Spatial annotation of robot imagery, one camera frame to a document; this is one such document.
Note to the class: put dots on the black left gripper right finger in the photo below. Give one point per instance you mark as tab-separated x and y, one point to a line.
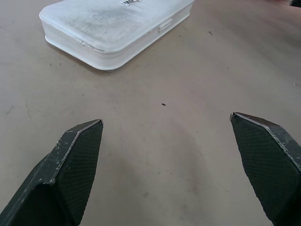
268	164

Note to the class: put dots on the white plastic case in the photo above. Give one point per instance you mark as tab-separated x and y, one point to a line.
113	26

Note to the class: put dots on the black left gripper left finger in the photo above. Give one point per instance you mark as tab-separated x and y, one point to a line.
58	174

